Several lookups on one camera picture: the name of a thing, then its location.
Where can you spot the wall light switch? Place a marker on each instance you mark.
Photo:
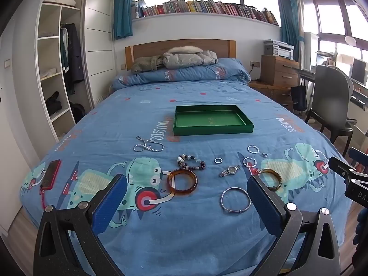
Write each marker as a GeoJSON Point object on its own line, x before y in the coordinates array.
{"type": "Point", "coordinates": [7, 63]}

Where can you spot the wooden headboard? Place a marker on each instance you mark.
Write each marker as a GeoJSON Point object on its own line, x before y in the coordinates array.
{"type": "Point", "coordinates": [149, 49]}

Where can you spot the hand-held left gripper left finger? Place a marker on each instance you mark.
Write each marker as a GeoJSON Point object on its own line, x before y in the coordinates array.
{"type": "Point", "coordinates": [110, 204]}

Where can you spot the silver bangle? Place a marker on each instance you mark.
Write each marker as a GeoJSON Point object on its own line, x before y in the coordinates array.
{"type": "Point", "coordinates": [227, 208]}

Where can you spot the silver wristwatch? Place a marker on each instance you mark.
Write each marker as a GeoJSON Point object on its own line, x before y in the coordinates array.
{"type": "Point", "coordinates": [229, 170]}

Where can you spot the blue folded duvet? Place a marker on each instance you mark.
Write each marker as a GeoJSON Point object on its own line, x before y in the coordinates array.
{"type": "Point", "coordinates": [184, 73]}

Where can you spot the blue cartoon bedsheet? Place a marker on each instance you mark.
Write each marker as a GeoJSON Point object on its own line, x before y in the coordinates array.
{"type": "Point", "coordinates": [187, 235]}

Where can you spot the black backpack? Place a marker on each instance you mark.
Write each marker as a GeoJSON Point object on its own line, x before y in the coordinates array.
{"type": "Point", "coordinates": [77, 112]}

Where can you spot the green tray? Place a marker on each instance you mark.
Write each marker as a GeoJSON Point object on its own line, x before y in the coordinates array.
{"type": "Point", "coordinates": [212, 119]}

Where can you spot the red phone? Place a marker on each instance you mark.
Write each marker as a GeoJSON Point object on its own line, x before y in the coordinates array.
{"type": "Point", "coordinates": [51, 174]}

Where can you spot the white printer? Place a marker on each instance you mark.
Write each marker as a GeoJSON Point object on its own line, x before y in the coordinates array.
{"type": "Point", "coordinates": [279, 49]}

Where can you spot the wooden drawer chest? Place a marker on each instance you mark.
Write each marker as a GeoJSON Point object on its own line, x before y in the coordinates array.
{"type": "Point", "coordinates": [280, 70]}

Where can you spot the wooden nightstand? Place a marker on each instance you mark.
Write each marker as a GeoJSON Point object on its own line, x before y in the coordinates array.
{"type": "Point", "coordinates": [270, 90]}

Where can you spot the wall power outlet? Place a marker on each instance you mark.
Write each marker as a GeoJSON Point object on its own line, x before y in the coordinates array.
{"type": "Point", "coordinates": [255, 63]}

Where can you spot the olive fleece jacket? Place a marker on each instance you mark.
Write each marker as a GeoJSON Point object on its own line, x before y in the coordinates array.
{"type": "Point", "coordinates": [145, 63]}

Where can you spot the grey down jacket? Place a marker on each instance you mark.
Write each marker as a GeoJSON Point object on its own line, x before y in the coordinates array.
{"type": "Point", "coordinates": [189, 57]}

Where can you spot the teal curtain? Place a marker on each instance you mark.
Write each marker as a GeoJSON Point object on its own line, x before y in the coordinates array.
{"type": "Point", "coordinates": [290, 17]}
{"type": "Point", "coordinates": [122, 11]}

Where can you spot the computer monitor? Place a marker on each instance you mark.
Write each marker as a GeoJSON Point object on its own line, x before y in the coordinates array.
{"type": "Point", "coordinates": [359, 72]}

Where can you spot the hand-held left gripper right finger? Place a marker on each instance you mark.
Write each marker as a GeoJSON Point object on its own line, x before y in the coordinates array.
{"type": "Point", "coordinates": [264, 204]}

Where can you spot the dark tote bag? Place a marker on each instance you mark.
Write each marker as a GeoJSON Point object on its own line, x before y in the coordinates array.
{"type": "Point", "coordinates": [299, 97]}

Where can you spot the wide amber bangle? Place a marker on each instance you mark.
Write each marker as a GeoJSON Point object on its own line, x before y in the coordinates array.
{"type": "Point", "coordinates": [172, 188]}

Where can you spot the grey chair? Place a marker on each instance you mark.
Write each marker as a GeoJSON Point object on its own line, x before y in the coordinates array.
{"type": "Point", "coordinates": [330, 97]}

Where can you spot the dark hanging clothes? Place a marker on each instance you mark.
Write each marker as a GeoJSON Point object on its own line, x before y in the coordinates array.
{"type": "Point", "coordinates": [73, 54]}

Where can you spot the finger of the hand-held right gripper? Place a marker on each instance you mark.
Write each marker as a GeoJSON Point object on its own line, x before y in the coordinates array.
{"type": "Point", "coordinates": [345, 171]}
{"type": "Point", "coordinates": [359, 158]}

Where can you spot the row of books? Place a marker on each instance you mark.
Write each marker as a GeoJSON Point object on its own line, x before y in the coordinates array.
{"type": "Point", "coordinates": [207, 7]}

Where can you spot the black bag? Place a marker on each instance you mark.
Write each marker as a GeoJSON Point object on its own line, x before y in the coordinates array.
{"type": "Point", "coordinates": [53, 103]}

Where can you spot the white wardrobe shelf unit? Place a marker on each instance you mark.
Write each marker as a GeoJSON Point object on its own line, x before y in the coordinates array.
{"type": "Point", "coordinates": [50, 63]}

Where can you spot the thin amber bangle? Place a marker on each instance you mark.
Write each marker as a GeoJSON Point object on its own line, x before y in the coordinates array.
{"type": "Point", "coordinates": [276, 182]}

